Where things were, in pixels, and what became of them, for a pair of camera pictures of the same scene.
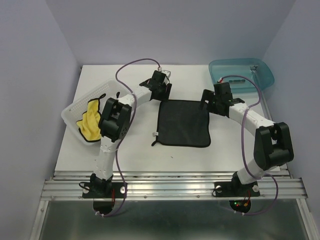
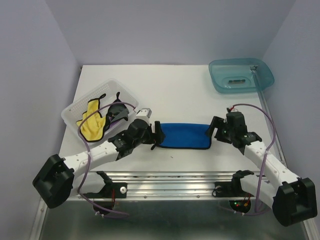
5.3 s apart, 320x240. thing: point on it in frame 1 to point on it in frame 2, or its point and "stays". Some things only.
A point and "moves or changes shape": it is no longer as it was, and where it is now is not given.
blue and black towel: (183, 123) moves or changes shape
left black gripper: (164, 96) to (157, 137)
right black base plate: (235, 188) stays
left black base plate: (107, 190) stays
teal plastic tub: (243, 75) stays
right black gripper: (209, 95) to (217, 122)
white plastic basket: (112, 89) stays
